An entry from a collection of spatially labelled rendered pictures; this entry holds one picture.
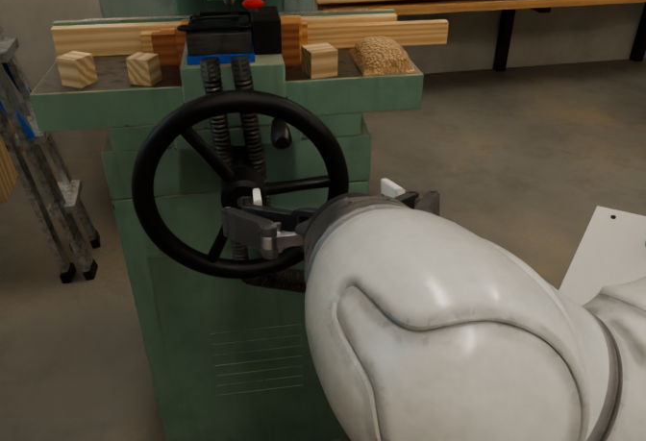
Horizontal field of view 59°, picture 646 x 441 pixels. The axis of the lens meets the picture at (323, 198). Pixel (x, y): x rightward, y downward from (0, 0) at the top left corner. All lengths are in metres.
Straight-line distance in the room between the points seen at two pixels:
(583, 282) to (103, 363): 1.28
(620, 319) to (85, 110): 0.79
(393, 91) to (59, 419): 1.16
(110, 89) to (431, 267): 0.75
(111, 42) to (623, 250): 0.90
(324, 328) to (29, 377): 1.57
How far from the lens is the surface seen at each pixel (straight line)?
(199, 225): 1.01
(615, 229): 1.03
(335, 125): 0.94
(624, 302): 0.34
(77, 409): 1.65
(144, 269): 1.08
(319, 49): 0.91
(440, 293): 0.21
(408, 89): 0.94
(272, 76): 0.79
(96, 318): 1.88
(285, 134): 0.67
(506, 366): 0.20
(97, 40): 1.08
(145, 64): 0.90
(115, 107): 0.93
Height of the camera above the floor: 1.20
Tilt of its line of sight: 32 degrees down
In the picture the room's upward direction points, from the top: straight up
